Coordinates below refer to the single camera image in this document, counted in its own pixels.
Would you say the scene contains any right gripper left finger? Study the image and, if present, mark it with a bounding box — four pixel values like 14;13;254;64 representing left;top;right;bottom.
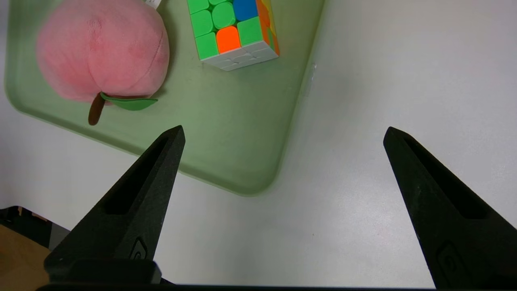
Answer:
44;125;186;285

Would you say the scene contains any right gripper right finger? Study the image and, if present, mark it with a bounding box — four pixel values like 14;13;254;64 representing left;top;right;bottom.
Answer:
383;127;517;290

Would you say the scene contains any pink plush peach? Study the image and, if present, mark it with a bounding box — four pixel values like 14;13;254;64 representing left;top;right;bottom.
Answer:
36;0;170;126

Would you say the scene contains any light green plastic tray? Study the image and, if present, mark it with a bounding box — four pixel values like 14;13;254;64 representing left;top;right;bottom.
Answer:
5;0;326;197

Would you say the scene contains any multicoloured puzzle cube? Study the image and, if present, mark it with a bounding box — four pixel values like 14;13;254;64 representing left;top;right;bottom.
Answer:
187;0;280;72

